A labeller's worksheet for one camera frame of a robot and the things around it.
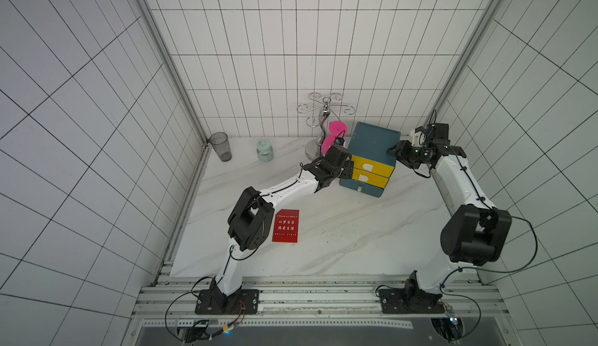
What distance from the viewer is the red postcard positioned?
891 mm

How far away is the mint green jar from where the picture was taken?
1.07 metres

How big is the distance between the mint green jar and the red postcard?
0.99 ft
